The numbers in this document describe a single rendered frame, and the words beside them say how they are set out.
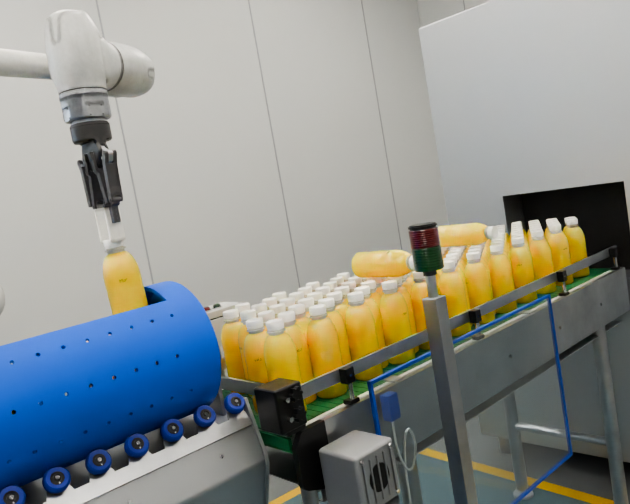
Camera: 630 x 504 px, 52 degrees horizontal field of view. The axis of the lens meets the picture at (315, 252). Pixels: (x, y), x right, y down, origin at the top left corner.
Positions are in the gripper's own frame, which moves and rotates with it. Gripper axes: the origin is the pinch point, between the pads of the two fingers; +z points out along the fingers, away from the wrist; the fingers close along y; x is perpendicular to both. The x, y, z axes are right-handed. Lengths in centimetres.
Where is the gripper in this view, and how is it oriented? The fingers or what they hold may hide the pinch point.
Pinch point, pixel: (109, 225)
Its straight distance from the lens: 133.2
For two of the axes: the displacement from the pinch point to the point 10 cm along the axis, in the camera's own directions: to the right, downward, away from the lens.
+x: 7.2, -1.9, 6.6
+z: 1.7, 9.8, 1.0
